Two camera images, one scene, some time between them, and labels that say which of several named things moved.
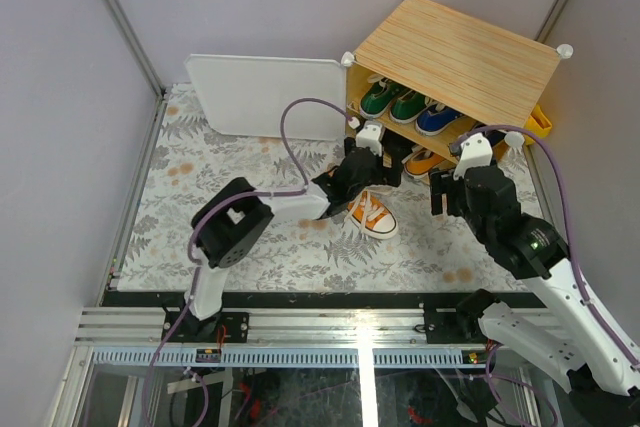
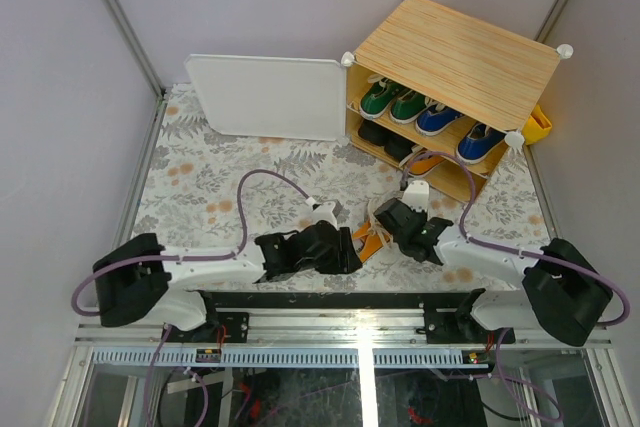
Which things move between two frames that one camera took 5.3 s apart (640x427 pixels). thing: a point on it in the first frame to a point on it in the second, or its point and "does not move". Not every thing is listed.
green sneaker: [378, 95] does not move
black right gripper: [442, 181] to [423, 215]
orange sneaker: [370, 216] to [368, 242]
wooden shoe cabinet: [434, 79] does not move
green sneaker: [408, 107] does not move
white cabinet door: [247, 94] does not move
